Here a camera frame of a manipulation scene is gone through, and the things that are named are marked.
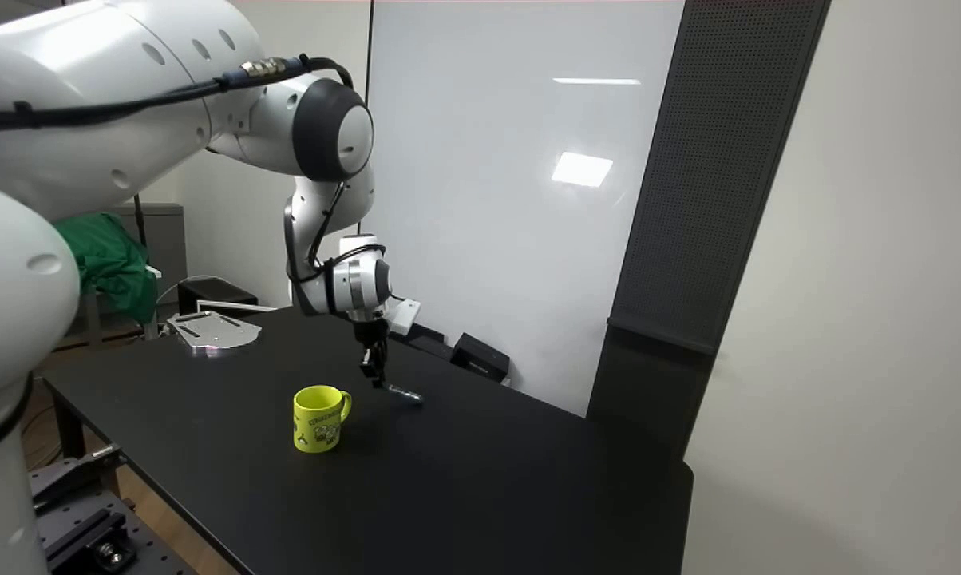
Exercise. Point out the black perforated breadboard table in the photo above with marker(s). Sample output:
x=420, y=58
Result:
x=85, y=522

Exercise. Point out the black square box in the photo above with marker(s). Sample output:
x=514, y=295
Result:
x=214, y=291

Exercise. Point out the green cloth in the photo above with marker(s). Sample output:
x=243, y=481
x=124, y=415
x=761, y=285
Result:
x=106, y=260

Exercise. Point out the small black box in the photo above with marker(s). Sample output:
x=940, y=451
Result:
x=479, y=358

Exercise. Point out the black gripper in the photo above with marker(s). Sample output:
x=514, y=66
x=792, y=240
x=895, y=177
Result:
x=372, y=337

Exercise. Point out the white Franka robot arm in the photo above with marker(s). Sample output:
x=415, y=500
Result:
x=19, y=288

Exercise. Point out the black tripod stand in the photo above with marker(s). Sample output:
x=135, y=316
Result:
x=140, y=217

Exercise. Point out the yellow-green mug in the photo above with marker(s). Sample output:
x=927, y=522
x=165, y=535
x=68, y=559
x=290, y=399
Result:
x=318, y=422

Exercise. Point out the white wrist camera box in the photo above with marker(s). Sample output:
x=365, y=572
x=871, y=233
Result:
x=400, y=315

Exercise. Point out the large whiteboard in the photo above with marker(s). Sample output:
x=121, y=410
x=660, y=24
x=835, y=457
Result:
x=500, y=212

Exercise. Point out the green marker with colourful label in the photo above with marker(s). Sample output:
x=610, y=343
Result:
x=407, y=395

